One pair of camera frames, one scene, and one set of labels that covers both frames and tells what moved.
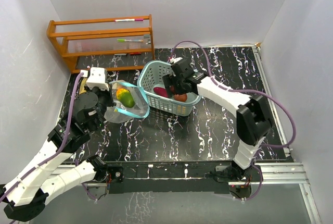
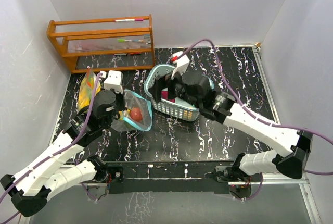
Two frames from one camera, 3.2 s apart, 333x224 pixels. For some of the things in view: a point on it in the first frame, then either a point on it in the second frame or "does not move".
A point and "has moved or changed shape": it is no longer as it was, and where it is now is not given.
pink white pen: (129, 20) does not move
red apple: (182, 97) has moved or changed shape
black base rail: (154, 176) does not move
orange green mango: (125, 97) → (124, 113)
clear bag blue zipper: (130, 102) has moved or changed shape
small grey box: (148, 37) does not move
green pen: (122, 40) does not move
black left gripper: (111, 102) → (122, 96)
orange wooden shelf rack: (103, 44) does not move
